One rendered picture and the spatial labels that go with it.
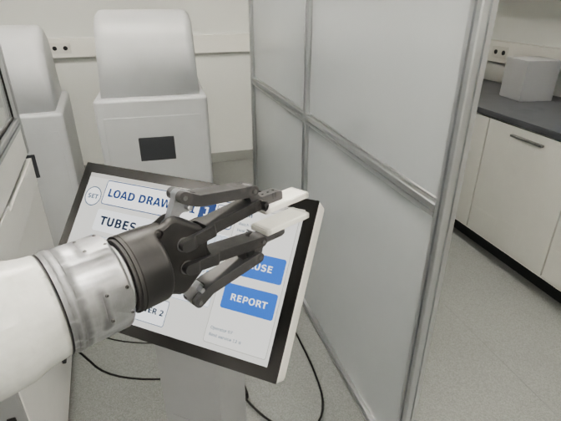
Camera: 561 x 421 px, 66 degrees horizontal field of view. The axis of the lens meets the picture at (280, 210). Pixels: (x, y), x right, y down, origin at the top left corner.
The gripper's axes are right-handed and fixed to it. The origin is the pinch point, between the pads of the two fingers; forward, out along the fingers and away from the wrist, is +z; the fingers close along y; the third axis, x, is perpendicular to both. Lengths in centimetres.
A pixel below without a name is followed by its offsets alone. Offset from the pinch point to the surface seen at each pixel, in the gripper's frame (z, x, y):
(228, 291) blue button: 3.7, 18.9, -21.6
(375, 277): 78, 40, -62
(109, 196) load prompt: -2, 49, -10
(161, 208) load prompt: 3.1, 37.9, -10.8
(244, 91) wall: 234, 304, -35
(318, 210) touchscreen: 19.2, 11.6, -9.3
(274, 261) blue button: 10.5, 14.0, -16.8
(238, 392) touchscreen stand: 12, 32, -60
